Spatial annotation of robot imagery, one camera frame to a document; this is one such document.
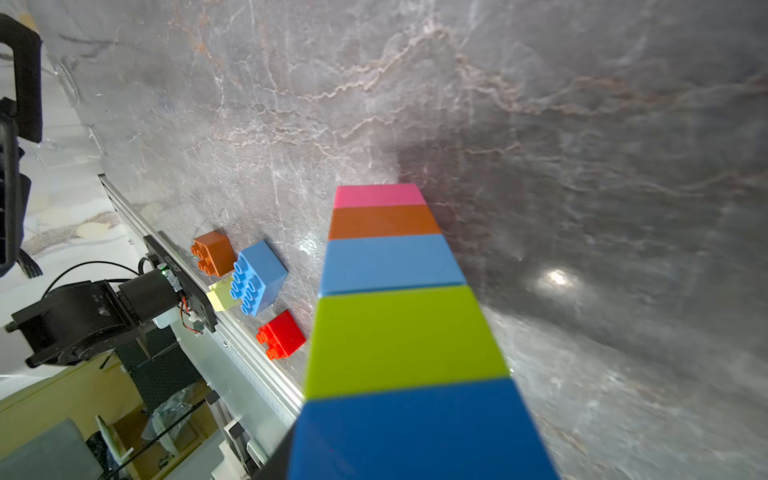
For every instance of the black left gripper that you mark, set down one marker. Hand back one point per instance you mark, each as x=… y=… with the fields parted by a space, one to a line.
x=21 y=118

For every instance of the orange small lego brick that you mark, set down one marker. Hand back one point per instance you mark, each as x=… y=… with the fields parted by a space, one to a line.
x=382 y=221

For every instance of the pink small lego brick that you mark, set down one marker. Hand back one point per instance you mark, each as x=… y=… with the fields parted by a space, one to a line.
x=385 y=195

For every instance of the lime green small lego brick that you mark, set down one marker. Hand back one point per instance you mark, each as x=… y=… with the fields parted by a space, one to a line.
x=397 y=340

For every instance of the dark blue small lego brick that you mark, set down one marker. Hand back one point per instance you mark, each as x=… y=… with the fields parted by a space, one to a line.
x=476 y=430

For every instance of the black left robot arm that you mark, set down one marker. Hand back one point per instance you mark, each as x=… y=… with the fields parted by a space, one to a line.
x=74 y=322

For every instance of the brown-orange lego brick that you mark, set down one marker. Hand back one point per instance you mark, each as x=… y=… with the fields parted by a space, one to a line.
x=215 y=254

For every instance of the light blue long lego brick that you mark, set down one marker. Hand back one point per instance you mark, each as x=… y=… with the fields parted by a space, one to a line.
x=258 y=278

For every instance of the red lego brick left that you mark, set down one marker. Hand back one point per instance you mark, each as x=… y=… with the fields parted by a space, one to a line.
x=281 y=336

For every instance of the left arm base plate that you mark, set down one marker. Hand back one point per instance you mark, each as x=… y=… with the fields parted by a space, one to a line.
x=185 y=283

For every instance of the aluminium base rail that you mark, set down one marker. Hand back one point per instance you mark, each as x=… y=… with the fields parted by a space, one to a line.
x=279 y=392

